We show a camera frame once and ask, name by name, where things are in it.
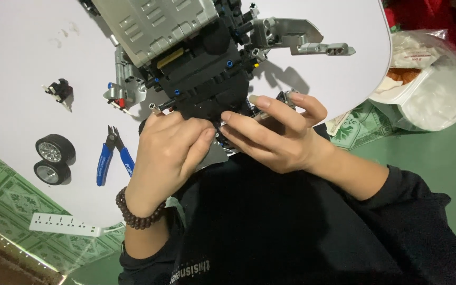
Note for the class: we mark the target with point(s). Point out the person's left hand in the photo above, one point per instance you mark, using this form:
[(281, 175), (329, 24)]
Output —
[(164, 158)]

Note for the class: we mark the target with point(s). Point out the person's right hand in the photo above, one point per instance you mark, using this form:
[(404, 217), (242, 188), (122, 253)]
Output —
[(279, 138)]

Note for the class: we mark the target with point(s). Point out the grey black brick model car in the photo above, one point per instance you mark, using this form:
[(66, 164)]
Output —
[(196, 59)]

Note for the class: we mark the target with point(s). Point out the person's black shirt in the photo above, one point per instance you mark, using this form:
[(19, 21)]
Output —
[(291, 233)]

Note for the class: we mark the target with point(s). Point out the black toy wheel silver rim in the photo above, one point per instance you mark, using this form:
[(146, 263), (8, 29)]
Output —
[(51, 172), (55, 148)]

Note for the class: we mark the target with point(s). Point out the white power strip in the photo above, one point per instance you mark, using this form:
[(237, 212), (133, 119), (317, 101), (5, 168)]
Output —
[(67, 224)]

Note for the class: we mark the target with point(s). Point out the small black brick assembly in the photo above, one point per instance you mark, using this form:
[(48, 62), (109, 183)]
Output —
[(59, 92)]

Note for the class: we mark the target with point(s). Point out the clear plastic bag with packets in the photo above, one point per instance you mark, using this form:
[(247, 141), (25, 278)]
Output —
[(426, 79)]

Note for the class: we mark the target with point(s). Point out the red cloth heap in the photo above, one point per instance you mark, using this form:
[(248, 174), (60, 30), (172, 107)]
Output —
[(437, 19)]

